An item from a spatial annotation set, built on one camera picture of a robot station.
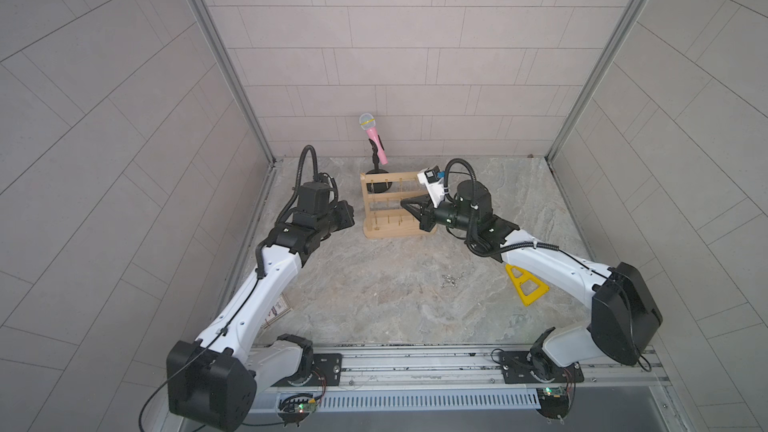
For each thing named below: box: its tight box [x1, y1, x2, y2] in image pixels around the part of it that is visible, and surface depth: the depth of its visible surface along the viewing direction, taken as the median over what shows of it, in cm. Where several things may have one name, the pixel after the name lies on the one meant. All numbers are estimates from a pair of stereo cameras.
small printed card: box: [267, 300, 292, 324], surface depth 80 cm
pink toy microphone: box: [359, 113, 388, 165], surface depth 95 cm
